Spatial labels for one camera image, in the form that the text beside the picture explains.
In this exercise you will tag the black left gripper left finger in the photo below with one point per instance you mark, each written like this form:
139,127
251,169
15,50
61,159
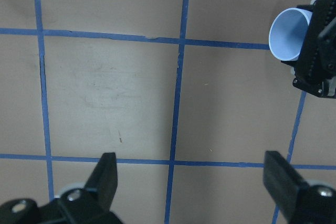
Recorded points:
89,204

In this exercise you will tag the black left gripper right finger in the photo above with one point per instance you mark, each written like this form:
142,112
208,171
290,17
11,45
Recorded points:
299,200

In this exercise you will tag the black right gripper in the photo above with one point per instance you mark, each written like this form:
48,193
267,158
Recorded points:
315,66

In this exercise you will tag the light blue plastic cup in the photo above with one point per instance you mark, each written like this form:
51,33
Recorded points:
287,33

